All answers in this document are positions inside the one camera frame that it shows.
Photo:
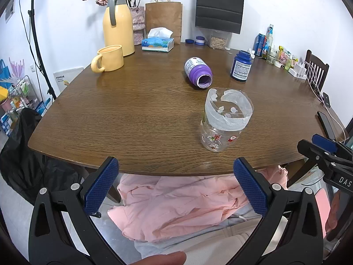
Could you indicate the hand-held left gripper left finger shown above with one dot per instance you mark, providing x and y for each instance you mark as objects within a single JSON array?
[{"x": 100, "y": 187}]

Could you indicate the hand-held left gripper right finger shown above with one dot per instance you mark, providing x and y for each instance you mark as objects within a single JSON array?
[{"x": 251, "y": 187}]

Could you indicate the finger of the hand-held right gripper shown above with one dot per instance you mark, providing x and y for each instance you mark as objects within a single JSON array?
[
  {"x": 325, "y": 142},
  {"x": 310, "y": 148}
]

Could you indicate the purple cup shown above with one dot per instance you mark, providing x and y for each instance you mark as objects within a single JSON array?
[{"x": 199, "y": 72}]

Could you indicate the clear plastic cup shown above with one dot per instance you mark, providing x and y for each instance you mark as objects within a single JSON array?
[{"x": 225, "y": 121}]

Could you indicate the person's left hand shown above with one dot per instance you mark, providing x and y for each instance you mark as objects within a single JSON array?
[{"x": 162, "y": 259}]

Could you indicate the black phone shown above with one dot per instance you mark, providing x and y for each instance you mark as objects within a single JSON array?
[{"x": 326, "y": 124}]

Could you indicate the pink cloth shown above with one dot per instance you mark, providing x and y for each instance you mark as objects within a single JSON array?
[{"x": 179, "y": 203}]

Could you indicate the wooden chair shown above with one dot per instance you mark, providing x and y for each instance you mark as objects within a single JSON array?
[{"x": 317, "y": 67}]

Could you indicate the white power strip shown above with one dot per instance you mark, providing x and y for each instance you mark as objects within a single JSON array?
[{"x": 298, "y": 71}]

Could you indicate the black cloth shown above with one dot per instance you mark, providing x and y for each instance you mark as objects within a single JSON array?
[{"x": 26, "y": 154}]

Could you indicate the clear glass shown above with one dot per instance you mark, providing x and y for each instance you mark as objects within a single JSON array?
[{"x": 271, "y": 56}]

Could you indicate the blue bottle with label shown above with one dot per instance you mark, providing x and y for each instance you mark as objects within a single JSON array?
[{"x": 240, "y": 66}]

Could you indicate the white board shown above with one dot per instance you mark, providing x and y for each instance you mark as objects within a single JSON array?
[{"x": 66, "y": 77}]

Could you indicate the glass bottle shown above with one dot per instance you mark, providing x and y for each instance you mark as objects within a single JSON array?
[{"x": 270, "y": 40}]

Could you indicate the blue carton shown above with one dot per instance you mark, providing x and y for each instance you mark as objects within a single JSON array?
[{"x": 259, "y": 44}]

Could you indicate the storage rack with goods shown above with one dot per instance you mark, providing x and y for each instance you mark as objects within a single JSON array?
[{"x": 18, "y": 99}]

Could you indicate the yellow mug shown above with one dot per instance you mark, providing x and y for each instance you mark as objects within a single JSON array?
[{"x": 109, "y": 58}]

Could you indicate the clear snack container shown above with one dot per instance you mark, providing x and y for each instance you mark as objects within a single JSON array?
[{"x": 217, "y": 40}]

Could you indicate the blue bag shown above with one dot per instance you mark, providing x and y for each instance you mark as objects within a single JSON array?
[{"x": 4, "y": 73}]

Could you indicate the tissue box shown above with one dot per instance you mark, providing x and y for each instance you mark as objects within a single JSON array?
[{"x": 157, "y": 42}]

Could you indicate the black lamp stand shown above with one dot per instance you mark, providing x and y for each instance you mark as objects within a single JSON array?
[{"x": 38, "y": 41}]

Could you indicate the blue lid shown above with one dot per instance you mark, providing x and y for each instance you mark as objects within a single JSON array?
[{"x": 189, "y": 41}]

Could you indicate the yellow thermos jug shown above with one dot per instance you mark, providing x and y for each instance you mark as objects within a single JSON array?
[{"x": 118, "y": 24}]

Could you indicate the pink vase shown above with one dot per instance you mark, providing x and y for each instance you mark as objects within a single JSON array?
[{"x": 138, "y": 24}]

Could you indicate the black paper bag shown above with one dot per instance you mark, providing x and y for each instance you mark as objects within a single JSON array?
[{"x": 219, "y": 5}]

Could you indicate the brown paper bag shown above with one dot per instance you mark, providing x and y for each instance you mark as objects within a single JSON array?
[{"x": 164, "y": 19}]

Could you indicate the wall switch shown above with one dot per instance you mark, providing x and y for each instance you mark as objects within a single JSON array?
[{"x": 8, "y": 10}]

